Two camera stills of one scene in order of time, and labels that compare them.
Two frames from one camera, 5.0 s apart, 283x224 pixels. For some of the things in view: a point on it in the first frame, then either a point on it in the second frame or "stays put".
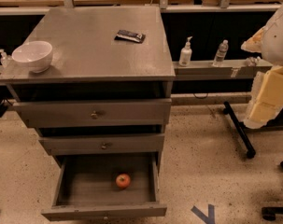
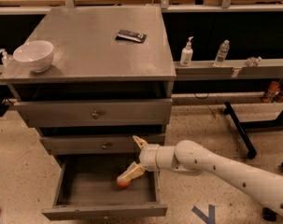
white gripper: [277, 41] to [148, 157]
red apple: [122, 181] stays put
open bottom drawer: [91, 186] stays put
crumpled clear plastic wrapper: [252, 61] stays put
